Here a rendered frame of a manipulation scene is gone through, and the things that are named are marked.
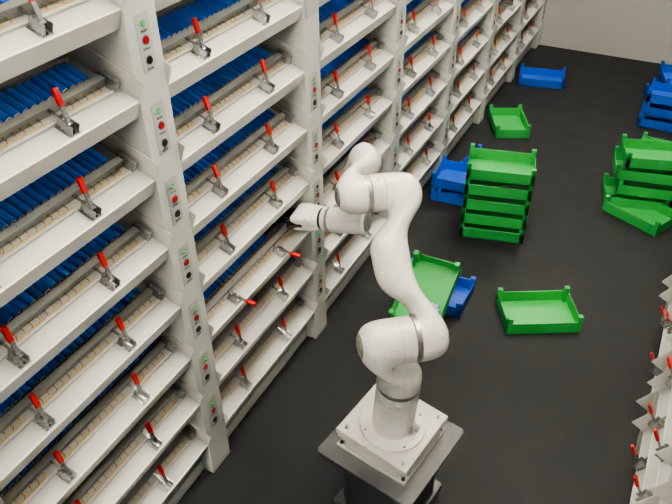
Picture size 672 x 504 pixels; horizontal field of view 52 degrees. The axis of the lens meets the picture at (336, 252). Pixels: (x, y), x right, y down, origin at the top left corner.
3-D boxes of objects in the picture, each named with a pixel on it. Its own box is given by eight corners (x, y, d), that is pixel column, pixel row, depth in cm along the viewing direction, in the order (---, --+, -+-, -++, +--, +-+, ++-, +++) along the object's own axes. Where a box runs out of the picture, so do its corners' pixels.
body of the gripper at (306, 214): (329, 201, 229) (300, 199, 234) (316, 218, 222) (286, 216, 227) (333, 219, 233) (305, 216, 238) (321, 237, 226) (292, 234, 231)
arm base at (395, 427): (435, 412, 200) (443, 372, 188) (410, 463, 187) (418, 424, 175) (375, 387, 206) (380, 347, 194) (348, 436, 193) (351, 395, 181)
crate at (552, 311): (565, 299, 292) (569, 285, 287) (580, 332, 276) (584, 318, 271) (495, 301, 291) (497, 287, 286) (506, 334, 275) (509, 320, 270)
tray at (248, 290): (307, 237, 245) (315, 219, 238) (208, 345, 202) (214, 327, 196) (261, 208, 247) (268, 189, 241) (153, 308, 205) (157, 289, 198)
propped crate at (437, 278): (436, 334, 276) (434, 327, 269) (390, 319, 283) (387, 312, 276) (461, 271, 286) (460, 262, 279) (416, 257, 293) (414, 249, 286)
